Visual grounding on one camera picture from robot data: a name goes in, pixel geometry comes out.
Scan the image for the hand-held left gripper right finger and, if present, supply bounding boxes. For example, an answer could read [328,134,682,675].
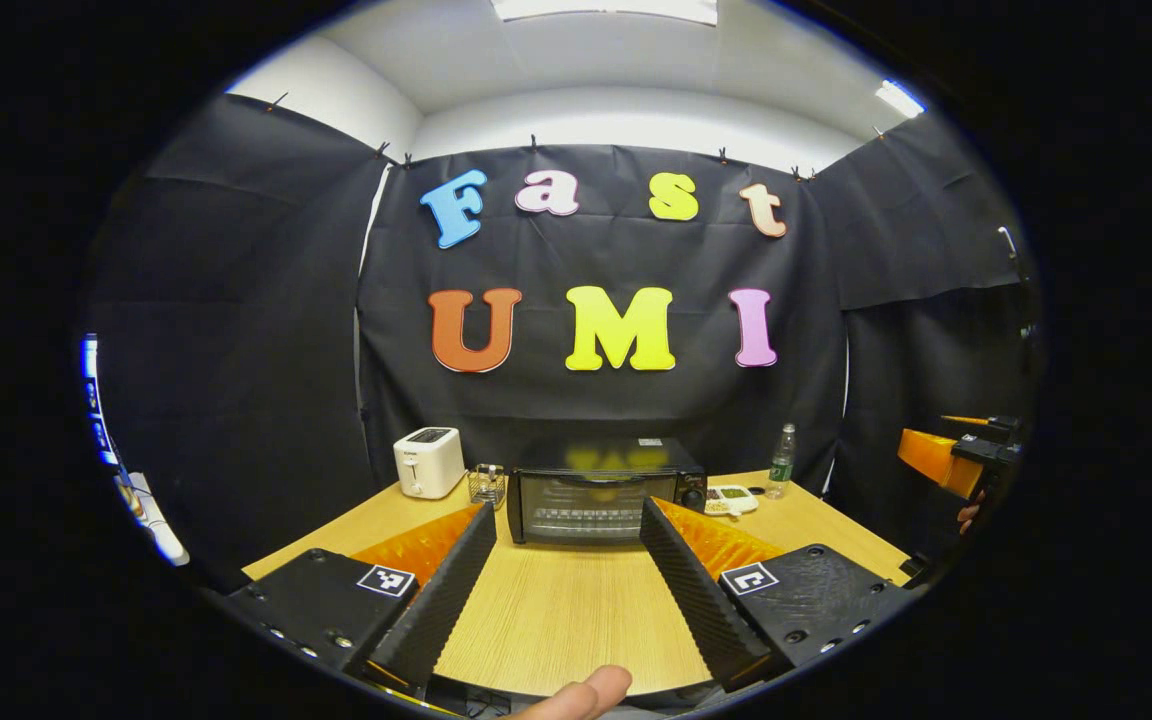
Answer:
[640,497,914,695]

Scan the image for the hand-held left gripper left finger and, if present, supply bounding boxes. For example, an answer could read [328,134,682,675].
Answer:
[226,500,497,694]

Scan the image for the black electric oven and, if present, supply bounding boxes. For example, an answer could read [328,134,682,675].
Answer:
[506,437,709,546]

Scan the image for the white divided snack dish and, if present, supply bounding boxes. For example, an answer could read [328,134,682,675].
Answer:
[704,484,760,517]

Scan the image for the white toaster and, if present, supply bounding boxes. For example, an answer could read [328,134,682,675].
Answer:
[393,427,467,500]

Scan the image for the clear plastic water bottle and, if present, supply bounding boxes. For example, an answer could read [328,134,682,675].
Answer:
[768,423,797,500]

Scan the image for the black backdrop cloth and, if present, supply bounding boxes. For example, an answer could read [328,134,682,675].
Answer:
[81,93,1042,591]

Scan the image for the small ceiling light panel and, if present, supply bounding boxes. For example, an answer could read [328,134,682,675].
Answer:
[874,80,927,119]

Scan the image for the computer monitor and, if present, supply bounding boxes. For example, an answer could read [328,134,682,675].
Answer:
[81,335,122,469]

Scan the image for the large ceiling light panel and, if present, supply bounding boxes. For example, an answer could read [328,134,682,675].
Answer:
[491,0,719,26]

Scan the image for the metal wire basket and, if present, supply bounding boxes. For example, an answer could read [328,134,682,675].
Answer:
[467,463,508,509]

